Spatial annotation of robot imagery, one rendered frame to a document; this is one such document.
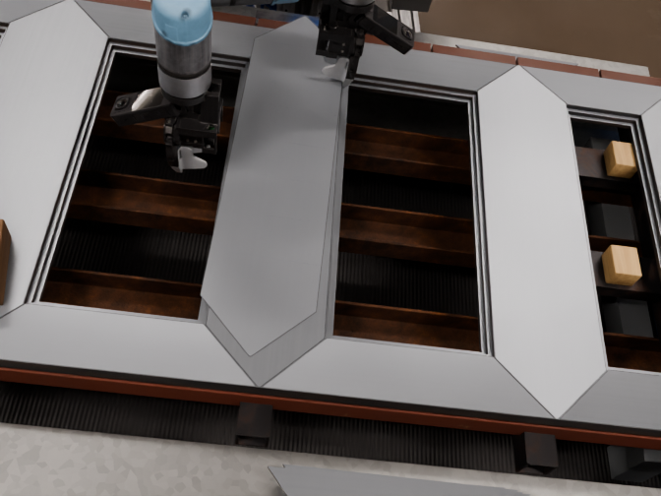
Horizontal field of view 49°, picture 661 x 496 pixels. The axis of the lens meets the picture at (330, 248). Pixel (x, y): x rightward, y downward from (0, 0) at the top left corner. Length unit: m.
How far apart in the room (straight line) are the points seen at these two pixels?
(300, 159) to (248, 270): 0.24
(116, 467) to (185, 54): 0.59
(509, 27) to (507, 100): 1.56
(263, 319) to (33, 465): 0.38
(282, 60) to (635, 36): 2.06
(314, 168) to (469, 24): 1.79
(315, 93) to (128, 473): 0.73
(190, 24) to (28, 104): 0.48
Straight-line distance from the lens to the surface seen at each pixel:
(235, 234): 1.19
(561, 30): 3.13
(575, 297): 1.28
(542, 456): 1.22
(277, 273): 1.16
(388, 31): 1.30
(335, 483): 1.10
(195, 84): 1.06
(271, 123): 1.33
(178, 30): 0.99
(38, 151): 1.31
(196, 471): 1.13
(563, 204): 1.37
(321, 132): 1.33
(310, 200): 1.24
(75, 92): 1.39
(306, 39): 1.49
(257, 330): 1.11
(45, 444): 1.17
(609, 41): 3.18
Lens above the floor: 1.85
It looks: 57 degrees down
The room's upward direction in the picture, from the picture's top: 15 degrees clockwise
